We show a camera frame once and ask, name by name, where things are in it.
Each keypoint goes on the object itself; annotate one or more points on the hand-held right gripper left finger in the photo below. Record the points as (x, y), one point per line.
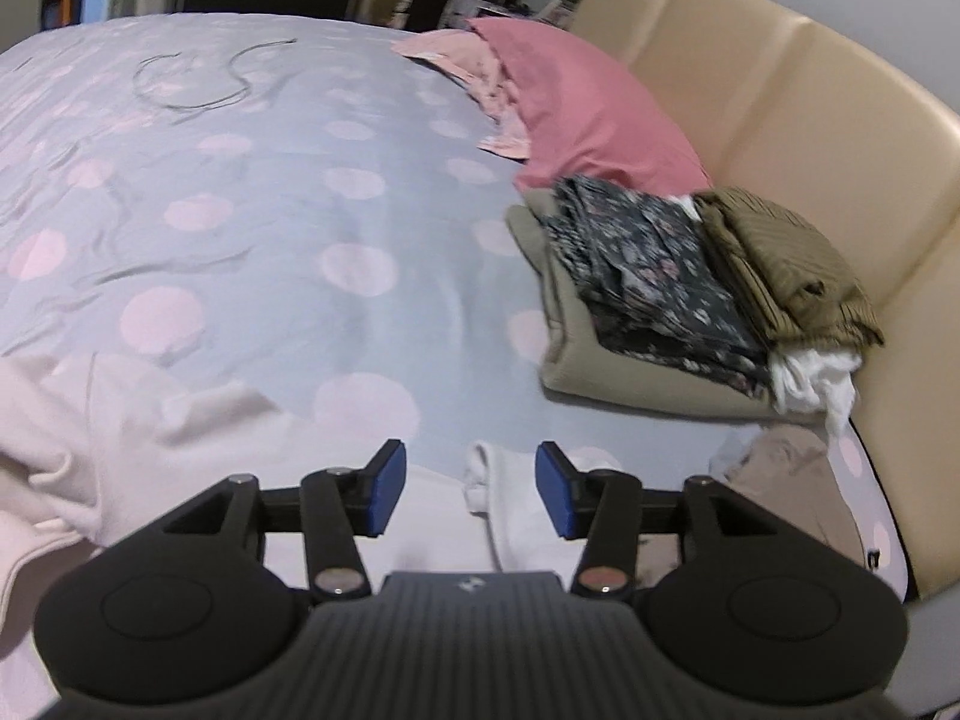
(388, 491)

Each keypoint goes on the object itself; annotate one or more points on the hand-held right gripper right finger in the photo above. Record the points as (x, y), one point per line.
(553, 491)

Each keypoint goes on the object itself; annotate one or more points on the white sweatshirt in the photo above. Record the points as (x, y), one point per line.
(150, 435)

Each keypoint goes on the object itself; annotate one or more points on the light pink clothes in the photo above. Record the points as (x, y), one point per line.
(480, 75)

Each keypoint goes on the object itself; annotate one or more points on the khaki folded garment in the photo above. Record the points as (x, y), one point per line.
(600, 367)

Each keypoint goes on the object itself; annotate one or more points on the dark floral garment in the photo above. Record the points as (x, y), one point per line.
(645, 277)

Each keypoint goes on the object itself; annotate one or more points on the tan garment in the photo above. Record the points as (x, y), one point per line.
(795, 480)

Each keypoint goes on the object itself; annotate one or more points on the white crumpled garment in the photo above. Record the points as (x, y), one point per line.
(814, 382)

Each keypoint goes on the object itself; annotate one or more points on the polka dot bedspread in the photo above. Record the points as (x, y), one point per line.
(285, 210)

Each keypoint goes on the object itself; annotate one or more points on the olive ribbed sweater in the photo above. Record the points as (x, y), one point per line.
(787, 270)

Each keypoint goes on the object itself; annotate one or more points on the pink pillow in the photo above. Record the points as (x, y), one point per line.
(592, 112)

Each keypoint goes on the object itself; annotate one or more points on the beige padded headboard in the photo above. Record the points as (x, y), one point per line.
(795, 105)

